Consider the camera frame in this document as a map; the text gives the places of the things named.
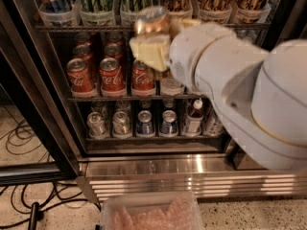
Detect steel fridge base grille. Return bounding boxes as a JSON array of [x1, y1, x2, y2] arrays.
[[76, 154, 307, 202]]

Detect green can left lane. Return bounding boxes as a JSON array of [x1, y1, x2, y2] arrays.
[[80, 0, 115, 26]]

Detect black floor cables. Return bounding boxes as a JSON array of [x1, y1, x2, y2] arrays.
[[0, 115, 101, 230]]

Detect orange can middle lane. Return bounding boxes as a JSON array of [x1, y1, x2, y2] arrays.
[[198, 0, 232, 24]]

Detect green can right lane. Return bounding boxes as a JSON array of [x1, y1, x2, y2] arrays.
[[120, 0, 152, 26]]

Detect red cola can front right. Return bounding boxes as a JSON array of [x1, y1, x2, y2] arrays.
[[131, 59, 155, 97]]

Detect top wire shelf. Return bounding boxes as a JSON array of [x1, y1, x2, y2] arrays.
[[35, 23, 270, 33]]

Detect orange soda can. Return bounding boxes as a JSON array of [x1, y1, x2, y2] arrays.
[[134, 6, 171, 35]]

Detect green can lane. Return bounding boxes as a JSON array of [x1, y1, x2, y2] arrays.
[[120, 0, 152, 26], [80, 0, 115, 26]]

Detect tea bottle right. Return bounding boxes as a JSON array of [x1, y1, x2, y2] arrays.
[[203, 109, 224, 137]]

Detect red cola can front left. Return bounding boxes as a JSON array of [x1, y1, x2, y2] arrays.
[[66, 58, 97, 98]]

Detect blue can top shelf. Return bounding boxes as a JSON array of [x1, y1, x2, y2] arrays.
[[38, 0, 79, 27]]

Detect tea bottle left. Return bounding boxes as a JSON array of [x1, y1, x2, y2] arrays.
[[182, 99, 204, 137]]

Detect silver can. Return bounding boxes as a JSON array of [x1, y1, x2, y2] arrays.
[[112, 111, 131, 139], [87, 112, 108, 140]]

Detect silver can front left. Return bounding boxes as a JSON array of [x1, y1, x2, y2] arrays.
[[87, 112, 108, 140]]

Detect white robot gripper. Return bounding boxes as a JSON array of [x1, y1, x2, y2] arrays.
[[129, 17, 238, 93]]

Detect middle wire shelf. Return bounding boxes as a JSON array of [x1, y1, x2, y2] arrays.
[[68, 94, 206, 103]]

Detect black fridge door frame left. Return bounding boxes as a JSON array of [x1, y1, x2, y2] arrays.
[[0, 0, 80, 186]]

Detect red cola can front middle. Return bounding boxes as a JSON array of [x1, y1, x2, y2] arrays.
[[99, 57, 125, 97]]

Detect clear plastic bin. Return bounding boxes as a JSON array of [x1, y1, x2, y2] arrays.
[[100, 192, 204, 230]]

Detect tea bottle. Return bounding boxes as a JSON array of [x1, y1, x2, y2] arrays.
[[182, 99, 204, 137], [203, 109, 224, 137]]

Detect water bottle front left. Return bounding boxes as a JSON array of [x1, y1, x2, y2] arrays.
[[160, 72, 185, 96]]

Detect orange can right lane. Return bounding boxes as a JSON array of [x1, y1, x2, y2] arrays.
[[234, 0, 268, 23]]

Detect blue can front right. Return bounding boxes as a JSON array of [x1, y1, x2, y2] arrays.
[[159, 110, 178, 137]]

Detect orange can lane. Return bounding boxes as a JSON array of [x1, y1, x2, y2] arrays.
[[198, 0, 232, 24], [234, 0, 268, 23]]

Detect red cola can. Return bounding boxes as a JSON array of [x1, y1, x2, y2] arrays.
[[66, 58, 97, 98], [104, 44, 125, 64], [99, 57, 125, 97], [72, 44, 98, 81], [131, 59, 155, 97]]

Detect blue can front left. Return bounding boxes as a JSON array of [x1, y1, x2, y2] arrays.
[[136, 110, 154, 137]]

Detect wire shelf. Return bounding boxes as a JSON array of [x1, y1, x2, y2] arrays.
[[35, 23, 270, 33], [68, 94, 206, 103]]

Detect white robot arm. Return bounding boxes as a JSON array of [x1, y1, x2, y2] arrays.
[[130, 19, 307, 171]]

